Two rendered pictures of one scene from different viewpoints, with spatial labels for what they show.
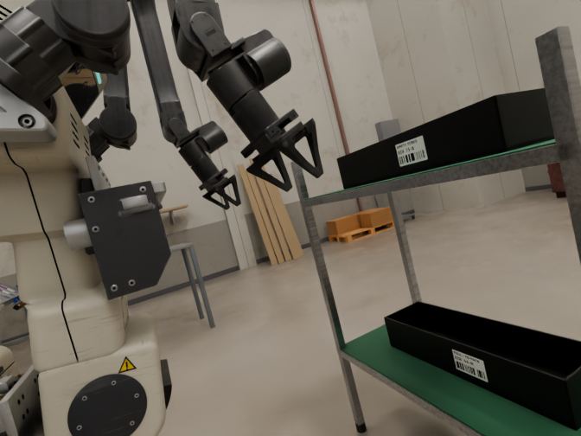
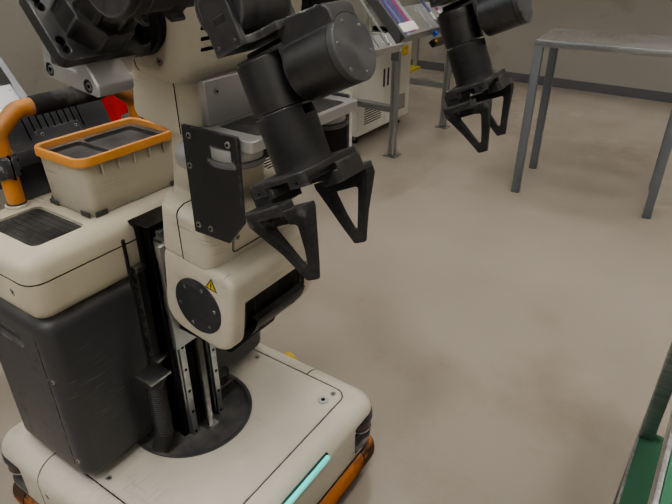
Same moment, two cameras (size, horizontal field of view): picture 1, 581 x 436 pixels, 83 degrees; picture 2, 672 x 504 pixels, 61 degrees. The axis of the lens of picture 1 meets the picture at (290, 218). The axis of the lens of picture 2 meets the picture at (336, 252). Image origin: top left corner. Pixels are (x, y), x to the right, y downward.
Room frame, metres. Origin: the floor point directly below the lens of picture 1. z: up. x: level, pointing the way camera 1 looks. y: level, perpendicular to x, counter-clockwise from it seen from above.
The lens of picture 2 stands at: (0.26, -0.45, 1.27)
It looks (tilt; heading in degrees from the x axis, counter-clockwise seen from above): 30 degrees down; 58
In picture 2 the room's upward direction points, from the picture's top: straight up
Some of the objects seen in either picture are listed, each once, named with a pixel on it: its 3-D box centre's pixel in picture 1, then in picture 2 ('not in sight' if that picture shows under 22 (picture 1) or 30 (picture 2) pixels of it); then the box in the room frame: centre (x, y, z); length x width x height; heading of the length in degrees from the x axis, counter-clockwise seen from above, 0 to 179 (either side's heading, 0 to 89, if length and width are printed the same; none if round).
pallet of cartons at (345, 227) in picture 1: (360, 224); not in sight; (6.08, -1.24, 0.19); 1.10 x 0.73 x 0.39; 113
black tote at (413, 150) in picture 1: (419, 150); not in sight; (0.94, -0.40, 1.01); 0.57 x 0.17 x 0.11; 24
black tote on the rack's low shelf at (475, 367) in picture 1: (473, 346); not in sight; (0.95, -0.43, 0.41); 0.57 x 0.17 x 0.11; 23
